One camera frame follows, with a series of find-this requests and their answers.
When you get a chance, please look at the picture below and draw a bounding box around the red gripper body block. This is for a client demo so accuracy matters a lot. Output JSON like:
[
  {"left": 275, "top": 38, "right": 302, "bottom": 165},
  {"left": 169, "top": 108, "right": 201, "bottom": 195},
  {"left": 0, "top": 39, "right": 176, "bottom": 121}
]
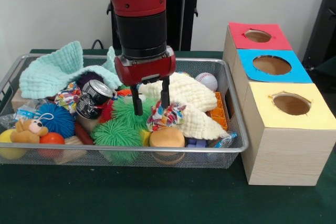
[{"left": 114, "top": 46, "right": 177, "bottom": 87}]

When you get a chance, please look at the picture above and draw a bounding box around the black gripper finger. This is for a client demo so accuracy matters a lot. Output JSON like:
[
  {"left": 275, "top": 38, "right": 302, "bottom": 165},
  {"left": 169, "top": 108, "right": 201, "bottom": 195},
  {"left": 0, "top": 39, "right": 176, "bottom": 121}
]
[
  {"left": 160, "top": 76, "right": 171, "bottom": 109},
  {"left": 130, "top": 84, "right": 144, "bottom": 116}
]

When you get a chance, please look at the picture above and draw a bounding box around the colourful patterned fabric bundle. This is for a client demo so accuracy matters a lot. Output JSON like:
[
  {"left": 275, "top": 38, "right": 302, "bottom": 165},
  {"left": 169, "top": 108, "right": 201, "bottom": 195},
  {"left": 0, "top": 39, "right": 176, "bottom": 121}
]
[
  {"left": 54, "top": 82, "right": 82, "bottom": 112},
  {"left": 146, "top": 100, "right": 187, "bottom": 132}
]

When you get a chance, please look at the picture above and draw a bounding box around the cream yellow waffle cloth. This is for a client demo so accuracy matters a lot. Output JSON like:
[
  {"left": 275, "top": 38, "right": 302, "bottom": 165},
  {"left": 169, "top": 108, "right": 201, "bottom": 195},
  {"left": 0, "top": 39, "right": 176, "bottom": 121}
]
[{"left": 138, "top": 71, "right": 228, "bottom": 141}]

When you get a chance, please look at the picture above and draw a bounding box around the wooden box with three holes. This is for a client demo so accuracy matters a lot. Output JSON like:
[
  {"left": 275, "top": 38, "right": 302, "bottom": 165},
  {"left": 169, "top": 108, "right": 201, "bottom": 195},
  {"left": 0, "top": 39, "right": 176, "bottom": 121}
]
[{"left": 222, "top": 23, "right": 336, "bottom": 186}]

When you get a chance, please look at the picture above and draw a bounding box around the green spiky ball with eyes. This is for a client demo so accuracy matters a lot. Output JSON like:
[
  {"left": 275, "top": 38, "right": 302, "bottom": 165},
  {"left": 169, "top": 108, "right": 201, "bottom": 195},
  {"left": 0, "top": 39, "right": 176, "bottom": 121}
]
[{"left": 111, "top": 95, "right": 158, "bottom": 125}]

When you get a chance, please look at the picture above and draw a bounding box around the green spiky rubber ball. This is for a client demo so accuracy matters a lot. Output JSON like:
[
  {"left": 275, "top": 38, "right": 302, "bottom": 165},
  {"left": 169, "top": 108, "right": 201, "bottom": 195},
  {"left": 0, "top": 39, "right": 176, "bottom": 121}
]
[{"left": 90, "top": 118, "right": 144, "bottom": 146}]

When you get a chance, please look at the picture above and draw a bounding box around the black drink can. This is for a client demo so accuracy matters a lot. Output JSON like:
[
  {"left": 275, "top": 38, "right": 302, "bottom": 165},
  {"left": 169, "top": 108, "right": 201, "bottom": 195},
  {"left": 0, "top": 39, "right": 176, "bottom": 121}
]
[{"left": 81, "top": 79, "right": 113, "bottom": 105}]

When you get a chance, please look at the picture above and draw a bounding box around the white baseball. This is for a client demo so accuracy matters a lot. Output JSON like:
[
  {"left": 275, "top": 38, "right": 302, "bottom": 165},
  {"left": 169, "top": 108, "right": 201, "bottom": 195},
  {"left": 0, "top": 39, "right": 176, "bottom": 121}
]
[{"left": 195, "top": 72, "right": 218, "bottom": 92}]

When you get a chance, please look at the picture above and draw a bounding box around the tan toy burger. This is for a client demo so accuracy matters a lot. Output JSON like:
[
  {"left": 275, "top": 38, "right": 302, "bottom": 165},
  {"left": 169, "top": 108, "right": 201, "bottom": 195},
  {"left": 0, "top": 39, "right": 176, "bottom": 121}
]
[{"left": 149, "top": 126, "right": 185, "bottom": 148}]

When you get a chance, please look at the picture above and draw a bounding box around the orange plastic building block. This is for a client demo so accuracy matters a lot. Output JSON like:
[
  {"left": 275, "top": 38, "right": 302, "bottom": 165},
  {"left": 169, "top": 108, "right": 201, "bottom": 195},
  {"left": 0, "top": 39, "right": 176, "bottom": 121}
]
[{"left": 207, "top": 91, "right": 228, "bottom": 130}]

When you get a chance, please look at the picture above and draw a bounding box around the blue spiky rubber ball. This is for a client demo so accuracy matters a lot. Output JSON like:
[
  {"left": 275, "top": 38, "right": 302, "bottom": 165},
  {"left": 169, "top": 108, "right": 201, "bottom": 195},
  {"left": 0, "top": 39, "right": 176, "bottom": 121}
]
[{"left": 36, "top": 102, "right": 76, "bottom": 140}]

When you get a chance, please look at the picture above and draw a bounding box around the mint green waffle cloth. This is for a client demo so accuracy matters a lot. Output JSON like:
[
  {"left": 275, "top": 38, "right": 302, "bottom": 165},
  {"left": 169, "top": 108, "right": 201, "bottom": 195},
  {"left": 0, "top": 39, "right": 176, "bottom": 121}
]
[{"left": 18, "top": 40, "right": 123, "bottom": 99}]

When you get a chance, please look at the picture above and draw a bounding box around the small brown teddy bear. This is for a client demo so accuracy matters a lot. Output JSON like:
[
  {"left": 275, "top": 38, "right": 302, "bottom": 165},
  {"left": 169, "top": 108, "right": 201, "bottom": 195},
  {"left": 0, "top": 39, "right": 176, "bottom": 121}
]
[{"left": 10, "top": 118, "right": 49, "bottom": 144}]

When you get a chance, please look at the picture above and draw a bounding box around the dark green side tablecloth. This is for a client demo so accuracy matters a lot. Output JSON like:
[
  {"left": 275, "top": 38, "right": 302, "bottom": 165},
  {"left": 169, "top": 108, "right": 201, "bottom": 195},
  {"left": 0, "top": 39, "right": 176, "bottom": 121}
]
[{"left": 312, "top": 58, "right": 336, "bottom": 95}]

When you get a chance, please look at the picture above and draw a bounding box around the black monitor on stand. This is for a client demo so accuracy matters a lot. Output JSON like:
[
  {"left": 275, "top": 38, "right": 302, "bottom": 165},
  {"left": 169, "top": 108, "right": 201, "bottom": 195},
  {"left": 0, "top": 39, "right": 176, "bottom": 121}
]
[{"left": 301, "top": 0, "right": 336, "bottom": 63}]

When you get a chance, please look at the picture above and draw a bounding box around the black curved cable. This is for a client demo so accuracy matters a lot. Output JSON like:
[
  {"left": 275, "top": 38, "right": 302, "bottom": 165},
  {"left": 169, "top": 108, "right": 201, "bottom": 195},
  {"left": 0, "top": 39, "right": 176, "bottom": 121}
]
[{"left": 91, "top": 39, "right": 111, "bottom": 50}]

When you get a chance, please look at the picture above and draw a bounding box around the shallow wire mesh bin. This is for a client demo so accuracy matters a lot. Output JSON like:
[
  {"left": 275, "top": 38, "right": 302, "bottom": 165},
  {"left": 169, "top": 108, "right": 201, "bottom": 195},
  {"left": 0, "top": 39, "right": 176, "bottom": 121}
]
[{"left": 0, "top": 54, "right": 249, "bottom": 169}]

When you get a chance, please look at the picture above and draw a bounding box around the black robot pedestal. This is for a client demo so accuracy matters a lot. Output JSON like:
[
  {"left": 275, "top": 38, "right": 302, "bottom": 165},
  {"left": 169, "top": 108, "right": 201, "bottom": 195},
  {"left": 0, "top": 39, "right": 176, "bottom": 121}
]
[{"left": 106, "top": 0, "right": 212, "bottom": 51}]

